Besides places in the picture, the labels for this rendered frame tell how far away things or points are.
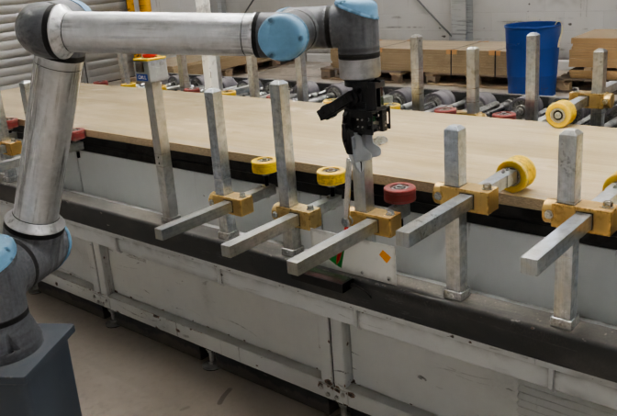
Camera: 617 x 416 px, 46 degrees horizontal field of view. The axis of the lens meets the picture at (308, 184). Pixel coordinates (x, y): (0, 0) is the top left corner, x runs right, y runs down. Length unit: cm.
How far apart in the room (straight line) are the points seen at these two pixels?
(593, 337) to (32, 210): 133
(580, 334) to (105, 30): 114
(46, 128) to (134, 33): 41
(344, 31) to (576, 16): 764
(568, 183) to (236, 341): 155
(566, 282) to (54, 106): 121
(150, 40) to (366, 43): 44
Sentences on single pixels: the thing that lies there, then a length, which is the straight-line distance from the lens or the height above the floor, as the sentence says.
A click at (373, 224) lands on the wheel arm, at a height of 86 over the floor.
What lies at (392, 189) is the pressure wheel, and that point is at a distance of 181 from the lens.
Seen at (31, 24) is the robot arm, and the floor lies 138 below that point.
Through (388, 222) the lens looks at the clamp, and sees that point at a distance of 172.
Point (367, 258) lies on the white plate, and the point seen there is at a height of 75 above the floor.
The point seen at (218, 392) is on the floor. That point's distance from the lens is 275.
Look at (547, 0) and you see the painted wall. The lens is 921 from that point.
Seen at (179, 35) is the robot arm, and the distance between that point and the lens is 151.
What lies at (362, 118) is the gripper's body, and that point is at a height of 112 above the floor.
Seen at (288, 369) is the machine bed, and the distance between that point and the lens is 253.
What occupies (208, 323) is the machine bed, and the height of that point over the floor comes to 19.
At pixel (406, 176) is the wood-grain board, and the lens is 193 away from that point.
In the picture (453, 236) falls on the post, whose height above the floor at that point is 85.
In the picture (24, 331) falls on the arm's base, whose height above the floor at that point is 66.
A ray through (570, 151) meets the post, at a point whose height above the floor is 108.
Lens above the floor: 146
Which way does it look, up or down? 17 degrees down
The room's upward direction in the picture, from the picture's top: 4 degrees counter-clockwise
